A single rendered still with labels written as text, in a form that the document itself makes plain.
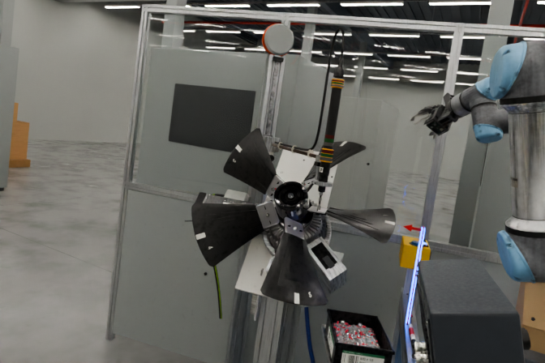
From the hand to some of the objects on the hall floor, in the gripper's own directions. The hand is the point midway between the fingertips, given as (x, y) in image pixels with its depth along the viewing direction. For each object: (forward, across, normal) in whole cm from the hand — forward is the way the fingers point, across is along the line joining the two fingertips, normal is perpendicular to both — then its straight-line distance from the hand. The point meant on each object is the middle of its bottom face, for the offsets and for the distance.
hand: (422, 125), depth 157 cm
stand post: (+92, +40, -124) cm, 160 cm away
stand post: (+74, +34, -138) cm, 160 cm away
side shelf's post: (+107, +48, -111) cm, 162 cm away
